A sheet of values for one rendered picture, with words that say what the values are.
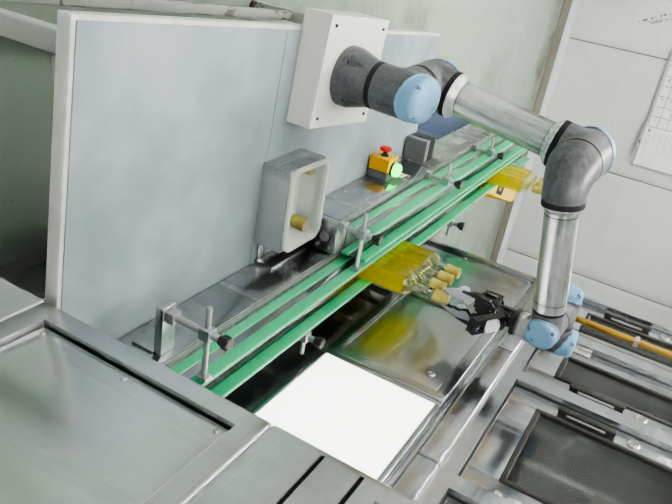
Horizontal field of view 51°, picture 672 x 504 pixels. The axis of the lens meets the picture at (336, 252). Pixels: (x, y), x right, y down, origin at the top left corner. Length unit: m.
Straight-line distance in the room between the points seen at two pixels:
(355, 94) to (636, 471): 1.12
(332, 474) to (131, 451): 0.28
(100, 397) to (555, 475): 1.07
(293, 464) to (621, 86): 6.91
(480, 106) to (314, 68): 0.41
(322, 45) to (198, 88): 0.37
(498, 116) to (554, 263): 0.37
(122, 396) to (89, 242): 0.35
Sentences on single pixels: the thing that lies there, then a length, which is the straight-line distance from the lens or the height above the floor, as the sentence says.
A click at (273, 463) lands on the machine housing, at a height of 1.29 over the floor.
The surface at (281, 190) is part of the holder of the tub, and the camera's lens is 1.71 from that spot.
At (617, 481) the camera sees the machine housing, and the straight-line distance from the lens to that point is 1.83.
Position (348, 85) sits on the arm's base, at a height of 0.87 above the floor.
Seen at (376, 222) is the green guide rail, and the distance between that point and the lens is 1.98.
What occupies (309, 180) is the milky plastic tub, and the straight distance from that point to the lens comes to 1.85.
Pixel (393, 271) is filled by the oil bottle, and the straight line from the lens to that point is 1.97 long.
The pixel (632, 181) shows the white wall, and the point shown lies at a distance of 7.82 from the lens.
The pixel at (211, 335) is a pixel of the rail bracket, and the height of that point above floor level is 0.97.
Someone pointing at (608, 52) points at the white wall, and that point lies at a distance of 7.66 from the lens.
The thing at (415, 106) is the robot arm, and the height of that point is 1.05.
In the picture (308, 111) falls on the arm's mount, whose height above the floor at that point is 0.81.
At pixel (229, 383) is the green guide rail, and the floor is 0.95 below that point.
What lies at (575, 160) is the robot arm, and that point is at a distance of 1.59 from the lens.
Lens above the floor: 1.64
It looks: 23 degrees down
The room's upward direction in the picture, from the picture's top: 112 degrees clockwise
